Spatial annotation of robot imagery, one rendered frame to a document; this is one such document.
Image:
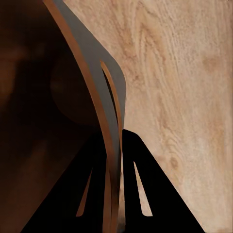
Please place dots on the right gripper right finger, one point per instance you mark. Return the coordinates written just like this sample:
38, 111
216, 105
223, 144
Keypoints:
170, 213

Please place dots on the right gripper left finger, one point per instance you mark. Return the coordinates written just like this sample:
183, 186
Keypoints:
57, 212

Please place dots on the trash can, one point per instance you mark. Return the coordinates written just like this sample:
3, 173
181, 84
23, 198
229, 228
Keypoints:
58, 86

